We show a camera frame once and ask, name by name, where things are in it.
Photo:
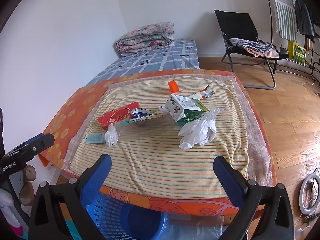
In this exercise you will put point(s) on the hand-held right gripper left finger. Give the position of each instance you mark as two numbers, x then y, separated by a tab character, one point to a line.
96	180

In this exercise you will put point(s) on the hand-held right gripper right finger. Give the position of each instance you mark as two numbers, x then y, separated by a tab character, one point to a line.
228	180

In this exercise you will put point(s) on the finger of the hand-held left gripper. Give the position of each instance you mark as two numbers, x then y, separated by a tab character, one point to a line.
37	145

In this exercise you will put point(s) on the teal small packet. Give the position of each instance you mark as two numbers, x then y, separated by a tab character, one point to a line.
95	138

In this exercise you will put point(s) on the clear wrapper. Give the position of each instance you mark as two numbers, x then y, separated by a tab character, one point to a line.
111	136

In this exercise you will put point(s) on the white plastic bag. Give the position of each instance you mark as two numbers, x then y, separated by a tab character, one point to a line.
200	130

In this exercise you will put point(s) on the blue plastic basket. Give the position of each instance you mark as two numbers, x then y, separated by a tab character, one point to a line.
140	220

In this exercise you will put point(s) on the red paper box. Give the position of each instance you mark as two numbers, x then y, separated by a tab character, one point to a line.
115	116

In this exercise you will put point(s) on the clear plastic packet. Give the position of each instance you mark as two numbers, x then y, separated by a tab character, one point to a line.
147	118

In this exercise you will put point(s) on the white green milk carton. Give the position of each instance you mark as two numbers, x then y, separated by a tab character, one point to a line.
182	108

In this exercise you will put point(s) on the wooden stump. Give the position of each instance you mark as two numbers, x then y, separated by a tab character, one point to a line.
26	192

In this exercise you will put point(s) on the white plush toy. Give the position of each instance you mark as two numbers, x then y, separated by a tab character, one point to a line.
7	205

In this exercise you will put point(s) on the beige gauze cloth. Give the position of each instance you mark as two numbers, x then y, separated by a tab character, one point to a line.
257	142

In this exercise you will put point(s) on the orange floral blanket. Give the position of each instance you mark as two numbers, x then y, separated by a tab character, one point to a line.
72	110

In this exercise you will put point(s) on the clear plastic bag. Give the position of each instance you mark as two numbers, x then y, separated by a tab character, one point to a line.
200	230

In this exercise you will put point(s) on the yellow striped towel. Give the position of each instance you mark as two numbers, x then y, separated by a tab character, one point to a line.
155	160

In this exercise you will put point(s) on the small white printed packet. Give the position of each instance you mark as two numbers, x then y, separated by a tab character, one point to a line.
138	113

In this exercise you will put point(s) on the white colourful toothpaste tube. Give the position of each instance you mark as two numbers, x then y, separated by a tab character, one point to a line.
202	92

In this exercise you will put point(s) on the orange plastic cup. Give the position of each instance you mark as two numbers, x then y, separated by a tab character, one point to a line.
173	86

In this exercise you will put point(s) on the blue checked bedsheet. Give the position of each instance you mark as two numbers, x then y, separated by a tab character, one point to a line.
150	60

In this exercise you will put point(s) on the pink cloth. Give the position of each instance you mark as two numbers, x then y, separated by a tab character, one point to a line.
267	53

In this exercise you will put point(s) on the dark striped cloth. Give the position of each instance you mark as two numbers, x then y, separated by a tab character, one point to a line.
250	43

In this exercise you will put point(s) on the yellow box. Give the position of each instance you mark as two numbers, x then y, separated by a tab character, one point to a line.
297	52

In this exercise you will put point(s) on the folded floral quilt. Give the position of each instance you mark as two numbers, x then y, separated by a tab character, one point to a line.
145	38

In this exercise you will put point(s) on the black coat rack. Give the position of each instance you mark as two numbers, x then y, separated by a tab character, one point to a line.
271	17

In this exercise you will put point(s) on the green striped hanging cloth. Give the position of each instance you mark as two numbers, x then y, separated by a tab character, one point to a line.
285	15

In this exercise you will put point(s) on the dark hanging jacket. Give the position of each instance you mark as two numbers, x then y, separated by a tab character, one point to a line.
303	17

